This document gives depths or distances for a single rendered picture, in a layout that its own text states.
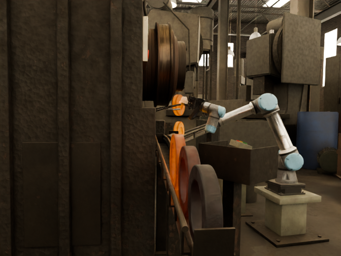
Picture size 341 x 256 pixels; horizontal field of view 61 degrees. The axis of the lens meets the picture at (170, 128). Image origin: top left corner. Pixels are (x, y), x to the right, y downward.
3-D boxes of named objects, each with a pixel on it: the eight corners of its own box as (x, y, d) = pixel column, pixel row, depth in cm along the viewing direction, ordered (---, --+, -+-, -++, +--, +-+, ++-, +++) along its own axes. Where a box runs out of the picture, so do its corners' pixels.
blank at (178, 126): (175, 146, 214) (180, 147, 213) (171, 130, 205) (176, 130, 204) (181, 133, 225) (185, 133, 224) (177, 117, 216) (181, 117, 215)
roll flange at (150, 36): (138, 106, 142) (139, 8, 139) (138, 107, 188) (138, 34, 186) (159, 106, 143) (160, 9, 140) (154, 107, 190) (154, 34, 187)
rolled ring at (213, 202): (203, 154, 68) (189, 154, 67) (227, 184, 50) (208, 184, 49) (199, 226, 71) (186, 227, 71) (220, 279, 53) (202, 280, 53)
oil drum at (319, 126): (308, 170, 428) (311, 110, 422) (287, 163, 487) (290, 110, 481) (345, 170, 434) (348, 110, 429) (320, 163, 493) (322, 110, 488)
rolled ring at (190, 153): (190, 138, 86) (178, 138, 85) (204, 157, 68) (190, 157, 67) (187, 197, 89) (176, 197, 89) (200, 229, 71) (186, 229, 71)
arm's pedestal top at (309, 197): (290, 189, 226) (291, 184, 225) (321, 201, 195) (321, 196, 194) (253, 191, 218) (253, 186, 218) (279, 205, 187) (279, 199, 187)
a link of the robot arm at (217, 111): (220, 118, 194) (224, 106, 193) (205, 114, 199) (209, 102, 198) (223, 120, 201) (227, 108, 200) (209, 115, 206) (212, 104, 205)
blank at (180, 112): (171, 95, 206) (175, 95, 204) (180, 94, 220) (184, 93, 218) (172, 117, 208) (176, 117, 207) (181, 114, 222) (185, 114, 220)
